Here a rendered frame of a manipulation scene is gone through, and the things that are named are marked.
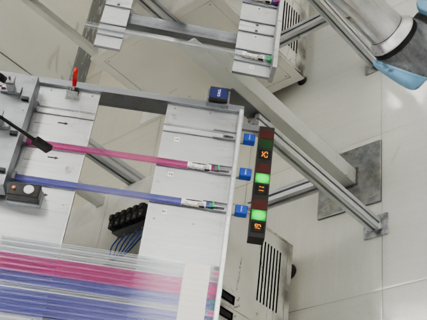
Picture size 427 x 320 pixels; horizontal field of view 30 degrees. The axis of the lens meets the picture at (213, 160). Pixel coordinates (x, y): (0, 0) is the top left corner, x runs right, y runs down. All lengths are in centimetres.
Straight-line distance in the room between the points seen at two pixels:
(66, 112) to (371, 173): 111
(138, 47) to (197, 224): 134
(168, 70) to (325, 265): 104
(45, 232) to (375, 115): 141
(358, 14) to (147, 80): 164
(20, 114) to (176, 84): 132
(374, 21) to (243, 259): 98
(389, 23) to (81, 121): 82
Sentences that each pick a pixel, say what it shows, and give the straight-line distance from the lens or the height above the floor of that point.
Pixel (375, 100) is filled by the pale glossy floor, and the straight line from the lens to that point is 294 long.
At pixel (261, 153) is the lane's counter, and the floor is 66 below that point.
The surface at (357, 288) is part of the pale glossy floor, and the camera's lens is 255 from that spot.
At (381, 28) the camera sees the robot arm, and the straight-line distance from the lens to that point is 177.
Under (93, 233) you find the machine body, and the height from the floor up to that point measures 62.
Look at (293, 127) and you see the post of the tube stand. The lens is 252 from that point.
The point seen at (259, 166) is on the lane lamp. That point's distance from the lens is 204.
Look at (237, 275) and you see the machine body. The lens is 242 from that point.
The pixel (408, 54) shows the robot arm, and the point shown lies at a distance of 179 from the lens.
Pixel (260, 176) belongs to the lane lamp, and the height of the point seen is 66.
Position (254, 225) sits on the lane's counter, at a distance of 194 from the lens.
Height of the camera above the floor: 191
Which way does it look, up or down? 35 degrees down
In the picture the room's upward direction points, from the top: 52 degrees counter-clockwise
